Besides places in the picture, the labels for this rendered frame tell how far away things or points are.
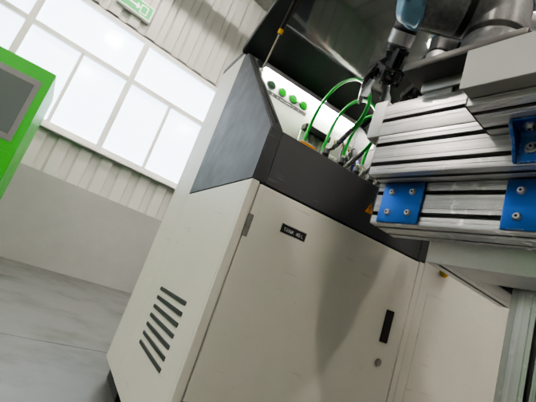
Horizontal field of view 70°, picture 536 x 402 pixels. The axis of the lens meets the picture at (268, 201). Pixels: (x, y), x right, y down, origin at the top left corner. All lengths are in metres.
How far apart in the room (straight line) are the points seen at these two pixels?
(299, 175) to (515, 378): 0.65
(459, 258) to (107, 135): 4.70
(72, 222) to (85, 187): 0.44
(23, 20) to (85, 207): 2.17
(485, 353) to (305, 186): 0.99
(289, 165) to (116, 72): 4.44
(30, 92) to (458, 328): 3.28
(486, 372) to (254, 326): 0.99
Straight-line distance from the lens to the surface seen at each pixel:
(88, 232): 5.07
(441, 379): 1.54
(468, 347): 1.63
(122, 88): 5.38
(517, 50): 0.64
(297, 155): 1.08
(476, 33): 0.90
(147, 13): 5.72
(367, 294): 1.23
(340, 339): 1.19
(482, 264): 0.78
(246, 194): 0.99
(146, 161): 5.26
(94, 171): 5.11
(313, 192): 1.10
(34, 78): 3.65
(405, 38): 1.32
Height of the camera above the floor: 0.51
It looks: 13 degrees up
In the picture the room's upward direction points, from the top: 19 degrees clockwise
